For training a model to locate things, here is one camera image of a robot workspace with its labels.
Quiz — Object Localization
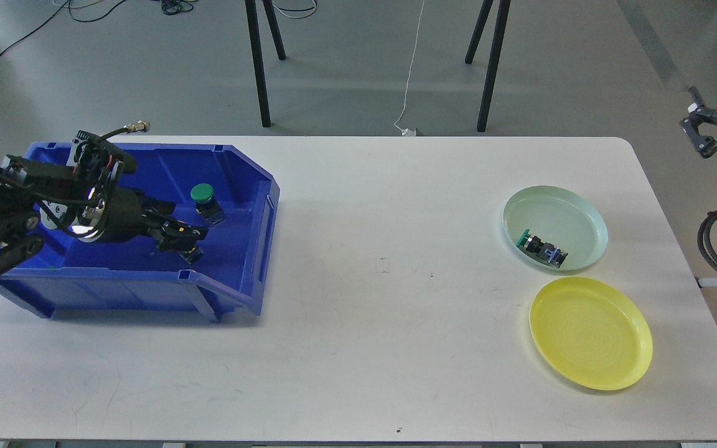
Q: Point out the black cable on floor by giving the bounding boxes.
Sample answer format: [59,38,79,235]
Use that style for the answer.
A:
[0,0,130,102]

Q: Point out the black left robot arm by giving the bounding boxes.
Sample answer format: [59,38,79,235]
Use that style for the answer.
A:
[0,120,208,275]

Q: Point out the green push button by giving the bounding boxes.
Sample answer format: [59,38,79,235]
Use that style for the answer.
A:
[516,228,569,268]
[190,182,225,227]

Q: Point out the yellow plate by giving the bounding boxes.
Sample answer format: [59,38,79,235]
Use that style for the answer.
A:
[527,277,654,391]

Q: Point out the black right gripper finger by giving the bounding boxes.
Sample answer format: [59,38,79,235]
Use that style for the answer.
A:
[680,86,717,159]

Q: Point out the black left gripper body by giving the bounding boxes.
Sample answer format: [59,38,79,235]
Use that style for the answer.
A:
[72,187,170,243]

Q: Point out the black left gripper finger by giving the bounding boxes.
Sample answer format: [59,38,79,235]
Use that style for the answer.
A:
[154,235,192,253]
[147,210,210,240]

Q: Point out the black tripod leg right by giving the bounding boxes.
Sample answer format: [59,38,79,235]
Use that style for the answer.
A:
[464,1,512,133]

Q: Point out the light green plate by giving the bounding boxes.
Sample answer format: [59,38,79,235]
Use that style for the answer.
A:
[500,186,609,275]

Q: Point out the blue plastic bin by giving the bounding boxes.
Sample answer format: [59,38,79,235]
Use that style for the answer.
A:
[0,142,279,322]

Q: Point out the yellow push button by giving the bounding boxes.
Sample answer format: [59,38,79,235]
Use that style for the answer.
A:
[178,243,204,265]

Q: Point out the white cable on floor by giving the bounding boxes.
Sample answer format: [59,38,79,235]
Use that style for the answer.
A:
[394,0,427,137]

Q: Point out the green push button in bin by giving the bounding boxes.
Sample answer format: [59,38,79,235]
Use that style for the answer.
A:
[190,182,225,227]

